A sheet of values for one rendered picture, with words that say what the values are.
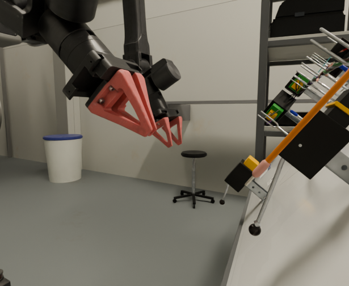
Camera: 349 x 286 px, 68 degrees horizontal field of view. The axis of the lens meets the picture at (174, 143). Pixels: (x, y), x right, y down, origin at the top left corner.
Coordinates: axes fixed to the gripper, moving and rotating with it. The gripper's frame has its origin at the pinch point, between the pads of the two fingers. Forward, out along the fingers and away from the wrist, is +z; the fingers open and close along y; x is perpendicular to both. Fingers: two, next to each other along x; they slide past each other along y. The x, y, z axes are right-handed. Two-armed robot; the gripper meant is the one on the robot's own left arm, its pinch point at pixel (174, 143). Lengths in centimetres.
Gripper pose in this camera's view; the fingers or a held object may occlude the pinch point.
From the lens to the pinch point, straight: 72.5
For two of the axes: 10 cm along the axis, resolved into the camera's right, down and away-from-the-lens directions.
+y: 5.0, -1.1, 8.6
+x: -7.5, 4.3, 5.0
